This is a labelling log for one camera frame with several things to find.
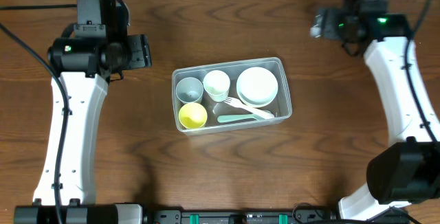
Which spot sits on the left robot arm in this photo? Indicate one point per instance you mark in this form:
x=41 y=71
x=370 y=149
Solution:
x=66 y=191

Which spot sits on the grey plastic bowl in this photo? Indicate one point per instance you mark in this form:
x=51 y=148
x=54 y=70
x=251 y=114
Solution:
x=255 y=104

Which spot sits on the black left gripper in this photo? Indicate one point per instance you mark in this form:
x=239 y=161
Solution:
x=144 y=58

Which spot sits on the yellow plastic cup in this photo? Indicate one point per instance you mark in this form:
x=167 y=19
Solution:
x=193 y=115

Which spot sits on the white plastic cup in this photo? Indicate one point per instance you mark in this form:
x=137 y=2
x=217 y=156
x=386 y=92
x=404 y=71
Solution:
x=217 y=84

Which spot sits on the pink plastic fork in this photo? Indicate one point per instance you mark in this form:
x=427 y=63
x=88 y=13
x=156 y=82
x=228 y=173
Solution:
x=236 y=103

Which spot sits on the white plastic bowl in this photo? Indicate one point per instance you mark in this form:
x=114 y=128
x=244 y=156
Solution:
x=257 y=84

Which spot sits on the mint green plastic spoon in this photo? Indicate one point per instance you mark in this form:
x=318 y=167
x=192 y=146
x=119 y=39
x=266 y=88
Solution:
x=239 y=117

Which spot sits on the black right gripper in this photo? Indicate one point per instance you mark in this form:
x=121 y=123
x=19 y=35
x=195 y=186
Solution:
x=331 y=31

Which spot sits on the clear plastic container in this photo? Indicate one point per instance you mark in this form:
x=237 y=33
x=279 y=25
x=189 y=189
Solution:
x=281 y=107

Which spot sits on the grey plastic cup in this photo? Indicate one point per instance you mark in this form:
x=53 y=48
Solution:
x=189 y=90

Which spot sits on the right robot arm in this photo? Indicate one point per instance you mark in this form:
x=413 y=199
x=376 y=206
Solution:
x=407 y=172

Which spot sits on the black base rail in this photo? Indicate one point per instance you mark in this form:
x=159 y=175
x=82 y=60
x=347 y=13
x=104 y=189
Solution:
x=303 y=213

